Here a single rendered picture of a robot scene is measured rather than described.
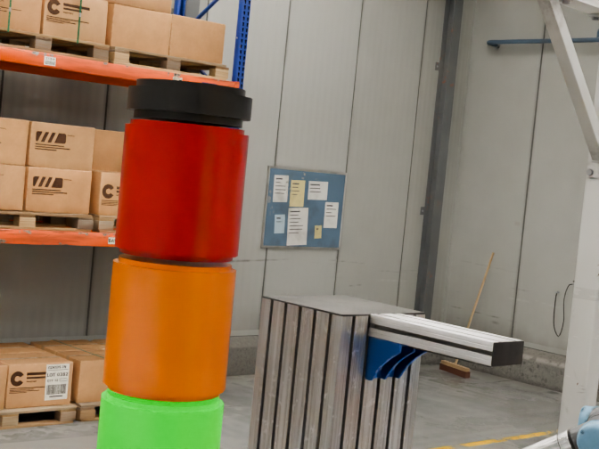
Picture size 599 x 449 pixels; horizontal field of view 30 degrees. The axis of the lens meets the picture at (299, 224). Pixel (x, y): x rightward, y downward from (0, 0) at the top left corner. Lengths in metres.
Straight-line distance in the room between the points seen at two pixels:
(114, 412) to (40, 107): 10.19
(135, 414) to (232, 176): 0.10
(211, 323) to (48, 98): 10.24
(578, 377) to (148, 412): 4.85
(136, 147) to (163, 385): 0.09
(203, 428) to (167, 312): 0.05
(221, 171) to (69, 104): 10.34
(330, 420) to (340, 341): 0.16
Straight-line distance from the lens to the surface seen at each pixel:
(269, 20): 12.20
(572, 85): 4.94
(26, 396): 9.44
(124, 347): 0.44
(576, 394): 5.27
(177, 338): 0.44
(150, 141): 0.43
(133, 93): 0.44
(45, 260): 10.77
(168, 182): 0.43
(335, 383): 2.23
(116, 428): 0.45
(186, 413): 0.44
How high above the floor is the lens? 2.31
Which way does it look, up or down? 3 degrees down
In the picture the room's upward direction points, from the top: 6 degrees clockwise
